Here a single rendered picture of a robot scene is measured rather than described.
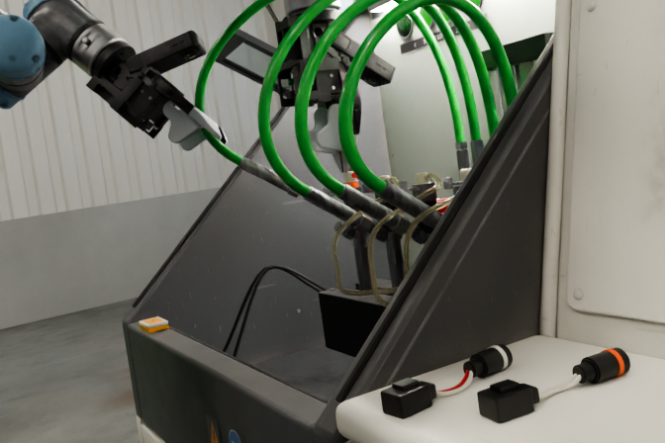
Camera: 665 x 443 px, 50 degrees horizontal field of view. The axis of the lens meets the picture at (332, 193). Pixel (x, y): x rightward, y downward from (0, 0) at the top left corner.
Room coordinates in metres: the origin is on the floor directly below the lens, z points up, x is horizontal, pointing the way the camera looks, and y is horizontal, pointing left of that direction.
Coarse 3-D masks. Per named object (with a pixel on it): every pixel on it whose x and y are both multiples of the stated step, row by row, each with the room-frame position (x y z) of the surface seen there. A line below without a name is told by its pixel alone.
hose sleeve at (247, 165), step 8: (248, 160) 1.02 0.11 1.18; (240, 168) 1.02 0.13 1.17; (248, 168) 1.02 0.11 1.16; (256, 168) 1.02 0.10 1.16; (264, 168) 1.02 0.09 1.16; (256, 176) 1.02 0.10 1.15; (264, 176) 1.02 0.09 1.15; (272, 176) 1.02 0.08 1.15; (272, 184) 1.03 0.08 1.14; (280, 184) 1.02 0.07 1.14
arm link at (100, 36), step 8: (104, 24) 1.06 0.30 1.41; (88, 32) 1.04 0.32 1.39; (96, 32) 1.04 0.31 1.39; (104, 32) 1.04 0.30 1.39; (112, 32) 1.05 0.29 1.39; (80, 40) 1.03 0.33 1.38; (88, 40) 1.03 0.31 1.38; (96, 40) 1.03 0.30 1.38; (104, 40) 1.03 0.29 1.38; (112, 40) 1.04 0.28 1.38; (120, 40) 1.05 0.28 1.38; (72, 48) 1.04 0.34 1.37; (80, 48) 1.03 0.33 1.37; (88, 48) 1.03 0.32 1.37; (96, 48) 1.03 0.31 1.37; (104, 48) 1.03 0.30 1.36; (72, 56) 1.05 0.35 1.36; (80, 56) 1.04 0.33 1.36; (88, 56) 1.03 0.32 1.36; (96, 56) 1.03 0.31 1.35; (80, 64) 1.04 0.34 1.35; (88, 64) 1.03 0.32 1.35; (88, 72) 1.04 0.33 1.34
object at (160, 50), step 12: (180, 36) 1.03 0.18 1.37; (192, 36) 1.03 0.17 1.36; (156, 48) 1.03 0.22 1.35; (168, 48) 1.03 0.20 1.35; (180, 48) 1.02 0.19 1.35; (192, 48) 1.03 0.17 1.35; (204, 48) 1.05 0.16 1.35; (132, 60) 1.03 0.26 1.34; (144, 60) 1.03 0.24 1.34; (156, 60) 1.03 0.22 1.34; (168, 60) 1.04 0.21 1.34; (180, 60) 1.05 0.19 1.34; (132, 72) 1.03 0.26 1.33
